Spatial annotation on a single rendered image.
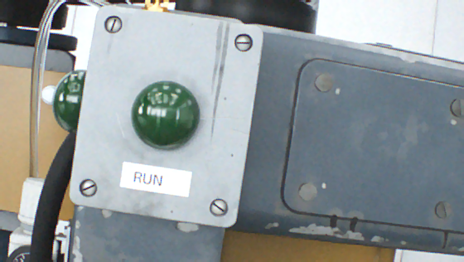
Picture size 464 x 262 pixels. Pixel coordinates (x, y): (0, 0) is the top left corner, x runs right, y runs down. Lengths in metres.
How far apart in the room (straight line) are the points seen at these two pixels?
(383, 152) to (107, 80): 0.15
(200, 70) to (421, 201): 0.14
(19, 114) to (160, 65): 0.44
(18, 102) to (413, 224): 0.46
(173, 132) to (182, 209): 0.04
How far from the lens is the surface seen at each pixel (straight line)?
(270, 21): 0.64
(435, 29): 5.92
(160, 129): 0.46
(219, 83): 0.47
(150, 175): 0.47
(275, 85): 0.53
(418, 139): 0.54
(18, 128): 0.90
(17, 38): 0.95
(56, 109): 0.49
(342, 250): 0.78
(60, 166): 0.53
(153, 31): 0.47
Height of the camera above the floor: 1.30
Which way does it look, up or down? 3 degrees down
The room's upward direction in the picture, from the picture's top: 9 degrees clockwise
